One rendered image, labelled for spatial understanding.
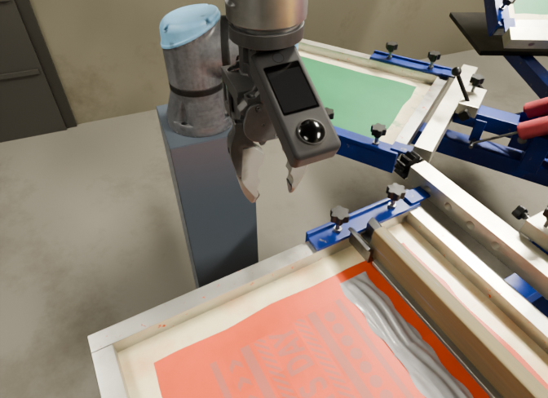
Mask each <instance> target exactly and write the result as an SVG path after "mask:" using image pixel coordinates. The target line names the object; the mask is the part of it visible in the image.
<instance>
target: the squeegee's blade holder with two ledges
mask: <svg viewBox="0 0 548 398"><path fill-rule="evenodd" d="M372 265H373V266H374V267H375V268H376V269H377V270H378V272H379V273H380V274H381V275H382V276H383V277H384V279H385V280H386V281H387V282H388V283H389V284H390V285H391V287H392V288H393V289H394V290H395V291H396V292H397V294H398V295H399V296H400V297H401V298H402V299H403V300H404V301H405V302H406V303H407V304H408V305H409V307H410V308H411V309H412V310H413V311H414V312H415V313H416V315H417V316H418V317H419V318H420V319H421V320H422V322H423V323H424V324H425V325H426V326H427V327H428V328H429V330H430V331H431V332H432V333H433V334H434V335H435V336H436V337H437V338H438V339H439V340H440V341H441V342H442V344H443V345H444V346H445V347H446V348H447V349H448V350H449V352H450V353H451V354H452V355H453V356H454V357H455V359H456V360H457V361H458V362H459V363H460V364H461V365H462V367H463V368H464V369H465V370H466V371H467V372H468V374H469V375H470V376H471V377H472V378H473V379H474V380H475V381H476V382H477V383H478V384H479V385H480V387H481V388H482V389H483V390H484V391H485V392H486V393H487V395H488V396H489V397H490V398H503V397H502V396H501V395H500V394H499V393H498V391H497V390H496V389H495V388H494V387H493V386H492V385H491V384H490V382H489V381H488V380H487V379H486V378H485V377H484V376H483V375H482V374H481V372H480V371H478V370H477V368H476V367H474V366H473V364H472V363H471V362H470V361H469V360H468V359H467V358H466V357H465V355H464V354H463V353H462V352H461V351H460V350H459V349H458V348H457V346H456V345H455V344H454V343H453V342H452V341H451V340H450V339H449V337H448V336H447V335H446V334H445V333H444V332H443V331H442V330H441V329H440V327H439V326H438V325H437V324H436V323H435V322H434V321H433V320H432V319H431V318H430V317H429V316H428V315H427V314H426V313H425V312H424V310H423V309H422V308H421V307H420V306H419V305H418V304H417V303H416V301H415V300H414V299H413V298H412V297H411V296H410V295H409V294H408V292H407V291H406V290H405V289H404V288H403V287H402V286H401V285H400V283H399V282H398V281H397V280H396V279H395V278H394V277H393V276H392V275H391V274H390V273H389V271H388V270H386V269H385V268H384V267H383V265H382V264H381V263H380V262H379V261H378V260H377V259H376V260H374V261H373V262H372Z"/></svg>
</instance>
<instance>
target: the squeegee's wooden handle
mask: <svg viewBox="0 0 548 398"><path fill-rule="evenodd" d="M370 246H371V248H372V249H373V255H372V257H373V259H374V260H376V259H377V260H378V261H379V262H380V263H381V264H382V265H383V267H384V268H385V269H386V270H388V271H389V273H390V274H391V275H392V276H393V277H394V278H395V279H396V280H397V281H398V282H399V283H400V285H401V286H402V287H403V288H404V289H405V290H406V291H407V292H408V294H409V295H410V296H411V297H412V298H413V299H414V300H415V301H416V303H417V304H418V305H419V306H420V307H421V308H422V309H423V310H424V312H425V313H426V314H427V315H428V316H429V317H430V318H431V319H432V320H433V321H434V322H435V323H436V324H437V325H438V326H439V327H440V329H441V330H442V331H443V332H444V333H445V334H446V335H447V336H448V337H449V339H450V340H451V341H452V342H453V343H454V344H455V345H456V346H457V348H458V349H459V350H460V351H461V352H462V353H463V354H464V355H465V357H466V358H467V359H468V360H469V361H470V362H471V363H472V364H473V366H474V367H476V368H477V370H478V371H480V372H481V374H482V375H483V376H484V377H485V378H486V379H487V380H488V381H489V382H490V384H491V385H492V386H493V387H494V388H495V389H496V390H497V391H498V393H499V394H500V395H501V396H502V397H503V398H548V390H547V389H546V388H545V387H544V386H543V385H542V384H541V383H540V382H539V381H538V380H537V379H536V378H535V377H534V376H533V375H532V374H531V373H530V372H529V371H528V370H527V369H526V368H525V367H524V366H523V365H522V364H521V363H520V362H519V361H518V360H517V359H516V358H515V357H514V356H513V355H512V354H511V353H510V352H509V351H508V350H507V349H506V348H505V347H504V346H503V345H502V344H501V343H500V342H499V341H498V340H497V339H496V338H495V337H494V336H493V335H492V334H491V333H490V332H489V331H488V330H487V329H486V328H485V327H484V326H483V325H482V324H481V323H480V322H479V321H478V320H477V319H476V318H475V317H474V316H473V315H472V314H471V313H470V312H469V311H468V310H467V309H466V308H465V307H464V306H463V305H462V304H461V303H460V302H459V301H458V300H457V299H456V298H455V297H454V296H453V295H452V294H451V293H450V292H449V291H448V290H447V289H446V288H445V287H444V286H443V285H442V284H441V283H440V282H439V281H438V280H437V279H436V278H435V277H434V276H433V275H432V274H431V273H430V272H429V271H428V270H427V269H426V268H425V267H424V266H423V265H422V264H421V263H420V262H419V261H418V260H417V259H416V258H415V257H414V256H413V255H412V254H411V253H410V252H409V251H408V250H407V249H406V248H405V247H404V246H403V245H402V244H401V243H400V242H399V241H398V240H397V239H396V238H395V237H394V236H393V235H392V234H391V233H390V232H389V231H388V230H387V229H386V228H385V227H380V228H378V229H376V230H374V231H373V235H372V238H371V242H370Z"/></svg>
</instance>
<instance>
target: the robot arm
mask: <svg viewBox="0 0 548 398"><path fill-rule="evenodd" d="M224 2H225V11H226V15H220V11H219V9H218V8H217V7H216V6H214V5H208V4H194V5H189V6H185V7H180V8H178V9H176V10H173V11H171V12H170V13H168V14H167V15H165V16H164V17H163V18H162V20H161V23H160V26H159V29H160V35H161V48H162V50H163V55H164V59H165V64H166V71H167V76H168V81H169V85H170V96H169V101H168V107H167V112H166V115H167V120H168V124H169V126H170V128H171V129H172V130H173V131H174V132H176V133H178V134H180V135H184V136H187V137H194V138H201V137H209V136H213V135H217V134H220V133H222V132H224V131H226V130H227V129H229V128H230V127H231V126H232V129H231V130H230V131H229V132H228V139H227V145H228V153H229V156H230V158H231V160H232V164H233V166H234V168H235V172H236V177H237V179H238V182H239V184H240V186H241V190H242V192H243V193H244V195H245V197H246V198H247V199H248V200H249V201H250V202H251V203H253V202H255V201H256V200H257V199H258V198H259V191H258V185H259V183H260V179H259V169H260V167H261V166H262V164H263V163H264V158H265V154H264V152H263V150H262V149H261V148H260V146H259V145H257V144H256V143H254V142H259V144H260V145H261V146H262V145H264V144H265V143H266V142H267V141H268V140H273V139H279V140H280V142H281V147H282V150H283V152H284V153H285V155H286V157H287V163H286V165H285V166H286V168H287V169H288V172H289V173H288V176H287V179H286V181H287V186H288V190H289V193H291V192H293V191H294V190H295V189H296V187H297V186H298V184H299V182H300V181H301V179H302V177H303V175H304V173H305V172H306V169H307V166H308V164H312V163H314V162H317V161H322V160H324V159H327V158H331V157H334V156H335V154H336V153H337V151H338V150H339V148H340V146H341V141H340V139H339V137H338V135H337V133H336V130H335V129H334V126H333V124H332V122H331V121H330V119H329V115H328V113H327V112H326V110H325V107H324V105H323V104H322V101H321V99H320V96H319V95H318V93H317V91H316V88H315V86H314V84H313V82H312V80H311V78H310V76H309V74H308V71H307V69H306V67H305V65H304V63H303V61H302V59H301V56H300V54H299V53H298V43H299V42H301V40H302V39H303V32H304V20H305V19H306V18H307V4H308V0H224ZM253 141H254V142H253Z"/></svg>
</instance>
